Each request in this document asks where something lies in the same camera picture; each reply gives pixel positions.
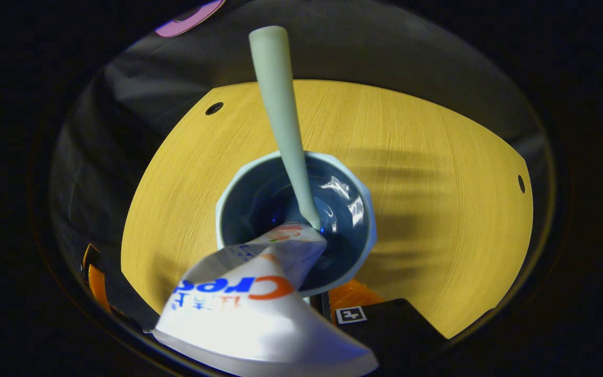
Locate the blue cup with wooden handle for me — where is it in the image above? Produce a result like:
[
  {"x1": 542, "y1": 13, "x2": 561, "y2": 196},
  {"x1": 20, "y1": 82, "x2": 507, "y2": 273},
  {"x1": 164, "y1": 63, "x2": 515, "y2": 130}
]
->
[{"x1": 215, "y1": 151, "x2": 378, "y2": 299}]

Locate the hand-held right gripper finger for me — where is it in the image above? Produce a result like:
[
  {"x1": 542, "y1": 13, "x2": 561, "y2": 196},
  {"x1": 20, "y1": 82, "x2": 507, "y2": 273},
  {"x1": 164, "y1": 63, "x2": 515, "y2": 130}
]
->
[{"x1": 320, "y1": 279, "x2": 451, "y2": 362}]

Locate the white toothpaste tube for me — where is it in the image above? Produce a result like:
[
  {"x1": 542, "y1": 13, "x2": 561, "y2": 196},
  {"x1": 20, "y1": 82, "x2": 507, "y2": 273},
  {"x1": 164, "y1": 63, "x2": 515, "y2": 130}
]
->
[{"x1": 152, "y1": 223, "x2": 381, "y2": 377}]

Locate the black backdrop cloth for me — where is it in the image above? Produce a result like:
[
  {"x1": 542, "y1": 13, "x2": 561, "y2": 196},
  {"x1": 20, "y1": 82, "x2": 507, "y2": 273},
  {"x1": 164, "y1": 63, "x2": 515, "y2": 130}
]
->
[{"x1": 48, "y1": 0, "x2": 556, "y2": 336}]

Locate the pale green toothbrush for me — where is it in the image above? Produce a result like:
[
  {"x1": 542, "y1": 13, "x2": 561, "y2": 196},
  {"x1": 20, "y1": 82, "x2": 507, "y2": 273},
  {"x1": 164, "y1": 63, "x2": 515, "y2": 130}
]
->
[{"x1": 248, "y1": 25, "x2": 323, "y2": 231}]

